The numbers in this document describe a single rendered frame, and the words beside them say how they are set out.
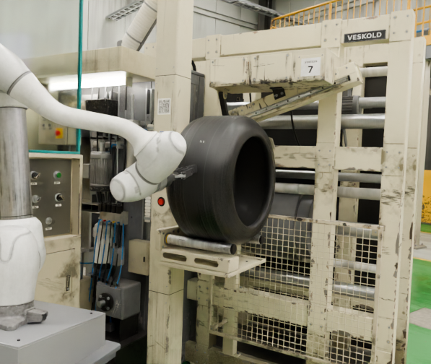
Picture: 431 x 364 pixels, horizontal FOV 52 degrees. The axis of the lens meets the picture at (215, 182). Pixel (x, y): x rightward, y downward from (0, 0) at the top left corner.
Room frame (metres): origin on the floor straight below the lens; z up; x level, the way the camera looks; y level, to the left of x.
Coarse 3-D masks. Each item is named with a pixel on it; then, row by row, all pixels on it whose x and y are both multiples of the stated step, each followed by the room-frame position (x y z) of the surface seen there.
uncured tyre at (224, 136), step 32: (192, 128) 1.89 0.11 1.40; (224, 128) 1.81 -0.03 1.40; (256, 128) 1.95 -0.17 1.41; (192, 160) 1.78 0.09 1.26; (224, 160) 1.74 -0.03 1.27; (256, 160) 2.22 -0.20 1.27; (192, 192) 1.76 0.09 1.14; (224, 192) 1.73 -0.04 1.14; (256, 192) 2.22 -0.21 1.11; (192, 224) 1.83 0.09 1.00; (224, 224) 1.78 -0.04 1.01; (256, 224) 1.99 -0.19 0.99
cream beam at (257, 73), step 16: (320, 48) 1.99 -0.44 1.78; (224, 64) 2.23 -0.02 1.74; (240, 64) 2.19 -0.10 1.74; (256, 64) 2.14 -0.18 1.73; (272, 64) 2.10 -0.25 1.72; (288, 64) 2.06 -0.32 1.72; (336, 64) 2.12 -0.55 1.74; (224, 80) 2.23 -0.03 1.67; (240, 80) 2.18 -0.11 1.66; (256, 80) 2.14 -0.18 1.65; (272, 80) 2.10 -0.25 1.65; (288, 80) 2.06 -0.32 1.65; (304, 80) 2.02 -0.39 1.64; (320, 80) 1.99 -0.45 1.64
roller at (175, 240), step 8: (168, 240) 1.97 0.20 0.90; (176, 240) 1.95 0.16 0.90; (184, 240) 1.93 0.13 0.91; (192, 240) 1.91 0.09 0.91; (200, 240) 1.90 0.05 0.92; (208, 240) 1.88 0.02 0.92; (200, 248) 1.90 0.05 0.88; (208, 248) 1.87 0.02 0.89; (216, 248) 1.85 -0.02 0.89; (224, 248) 1.83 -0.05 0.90; (232, 248) 1.81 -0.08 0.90
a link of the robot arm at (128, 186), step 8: (128, 168) 1.41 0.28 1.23; (136, 168) 1.38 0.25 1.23; (120, 176) 1.38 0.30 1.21; (128, 176) 1.38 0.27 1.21; (136, 176) 1.38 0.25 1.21; (112, 184) 1.38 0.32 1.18; (120, 184) 1.36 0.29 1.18; (128, 184) 1.36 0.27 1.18; (136, 184) 1.38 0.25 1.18; (144, 184) 1.38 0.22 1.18; (152, 184) 1.39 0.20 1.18; (112, 192) 1.39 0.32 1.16; (120, 192) 1.37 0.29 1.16; (128, 192) 1.36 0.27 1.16; (136, 192) 1.38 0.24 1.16; (144, 192) 1.40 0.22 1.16; (152, 192) 1.45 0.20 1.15; (120, 200) 1.38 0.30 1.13; (128, 200) 1.39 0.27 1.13; (136, 200) 1.42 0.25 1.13
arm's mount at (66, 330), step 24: (48, 312) 1.39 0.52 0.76; (72, 312) 1.40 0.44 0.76; (96, 312) 1.42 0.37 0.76; (0, 336) 1.15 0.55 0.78; (24, 336) 1.16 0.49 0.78; (48, 336) 1.18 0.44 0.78; (72, 336) 1.27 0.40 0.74; (96, 336) 1.37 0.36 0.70; (0, 360) 1.10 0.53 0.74; (24, 360) 1.10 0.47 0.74; (48, 360) 1.18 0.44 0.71; (72, 360) 1.27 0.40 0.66
